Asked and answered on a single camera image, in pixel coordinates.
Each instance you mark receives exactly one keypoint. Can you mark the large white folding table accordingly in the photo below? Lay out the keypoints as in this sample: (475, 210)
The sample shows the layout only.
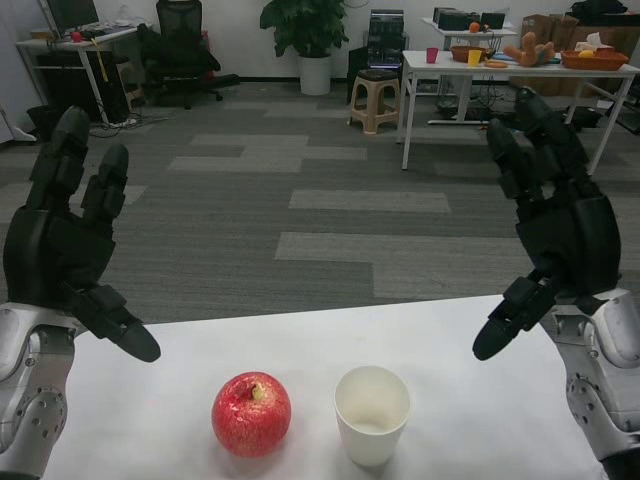
(435, 67)

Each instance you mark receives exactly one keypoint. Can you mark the large closed cardboard box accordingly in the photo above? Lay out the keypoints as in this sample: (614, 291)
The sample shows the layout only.
(625, 37)

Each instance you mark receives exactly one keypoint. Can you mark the white paper cup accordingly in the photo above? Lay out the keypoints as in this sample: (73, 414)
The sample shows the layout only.
(372, 440)

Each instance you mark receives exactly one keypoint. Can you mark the black monitor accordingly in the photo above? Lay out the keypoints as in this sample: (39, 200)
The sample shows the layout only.
(72, 10)

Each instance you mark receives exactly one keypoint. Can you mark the orange fruit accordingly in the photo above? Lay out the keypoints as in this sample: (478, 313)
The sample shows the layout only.
(474, 27)

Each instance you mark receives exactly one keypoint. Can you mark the large black equipment case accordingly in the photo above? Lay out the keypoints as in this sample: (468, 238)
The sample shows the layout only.
(455, 19)

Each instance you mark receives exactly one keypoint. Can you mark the rectangular orange basket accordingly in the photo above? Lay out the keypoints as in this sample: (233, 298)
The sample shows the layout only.
(592, 62)

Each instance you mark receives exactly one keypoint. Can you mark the small white table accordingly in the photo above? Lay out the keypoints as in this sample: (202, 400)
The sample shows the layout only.
(455, 33)

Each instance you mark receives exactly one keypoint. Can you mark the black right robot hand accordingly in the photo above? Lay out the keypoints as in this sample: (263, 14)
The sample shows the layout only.
(570, 245)

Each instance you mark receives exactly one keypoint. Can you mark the open brown cardboard box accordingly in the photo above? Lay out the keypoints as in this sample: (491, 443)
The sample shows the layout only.
(545, 32)

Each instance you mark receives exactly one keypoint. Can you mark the beige plastic stool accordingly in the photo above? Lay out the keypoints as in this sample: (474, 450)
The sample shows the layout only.
(375, 90)

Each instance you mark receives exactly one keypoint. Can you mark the black computer tower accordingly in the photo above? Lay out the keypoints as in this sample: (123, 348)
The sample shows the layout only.
(115, 87)

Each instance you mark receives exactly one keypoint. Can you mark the black bag on floor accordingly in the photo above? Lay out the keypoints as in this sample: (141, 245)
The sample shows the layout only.
(585, 120)

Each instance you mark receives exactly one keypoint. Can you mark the black waste bin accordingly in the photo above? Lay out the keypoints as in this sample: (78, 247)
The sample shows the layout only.
(40, 122)

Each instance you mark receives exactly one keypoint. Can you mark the pink plastic cup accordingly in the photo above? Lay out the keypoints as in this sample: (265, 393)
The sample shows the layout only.
(432, 56)

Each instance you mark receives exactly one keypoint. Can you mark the orange plush toy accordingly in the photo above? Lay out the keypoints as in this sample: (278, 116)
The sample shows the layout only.
(530, 52)

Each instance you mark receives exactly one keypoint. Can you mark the red apple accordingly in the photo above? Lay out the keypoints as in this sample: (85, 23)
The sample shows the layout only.
(250, 417)

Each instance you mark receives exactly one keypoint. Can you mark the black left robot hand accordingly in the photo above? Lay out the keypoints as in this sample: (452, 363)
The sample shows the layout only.
(55, 250)

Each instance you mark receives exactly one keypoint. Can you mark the tissue box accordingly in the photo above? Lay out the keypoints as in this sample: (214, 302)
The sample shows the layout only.
(597, 44)

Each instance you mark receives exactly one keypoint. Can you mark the small black equipment case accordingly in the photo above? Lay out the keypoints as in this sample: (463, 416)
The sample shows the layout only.
(493, 21)

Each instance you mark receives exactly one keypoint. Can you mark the black equipment rack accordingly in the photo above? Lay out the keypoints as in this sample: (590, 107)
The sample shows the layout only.
(387, 35)

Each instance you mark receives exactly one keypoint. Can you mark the black office chair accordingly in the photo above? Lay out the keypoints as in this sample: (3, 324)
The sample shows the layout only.
(177, 47)

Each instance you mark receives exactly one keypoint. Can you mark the white computer desk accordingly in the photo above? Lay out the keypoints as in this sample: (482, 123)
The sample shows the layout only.
(55, 45)

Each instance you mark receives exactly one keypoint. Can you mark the black bag on boxes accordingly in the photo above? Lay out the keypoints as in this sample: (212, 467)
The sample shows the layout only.
(600, 10)

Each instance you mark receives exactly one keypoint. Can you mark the round orange basket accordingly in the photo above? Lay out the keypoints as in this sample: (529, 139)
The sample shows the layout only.
(460, 54)

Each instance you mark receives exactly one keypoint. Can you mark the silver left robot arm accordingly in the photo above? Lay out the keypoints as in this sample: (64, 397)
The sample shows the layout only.
(30, 400)

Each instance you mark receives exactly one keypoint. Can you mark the yellow plastic cup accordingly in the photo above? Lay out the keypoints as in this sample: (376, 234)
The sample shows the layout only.
(474, 58)

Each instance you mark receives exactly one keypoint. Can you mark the green plant in white pot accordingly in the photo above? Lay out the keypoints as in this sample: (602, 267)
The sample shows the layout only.
(305, 25)

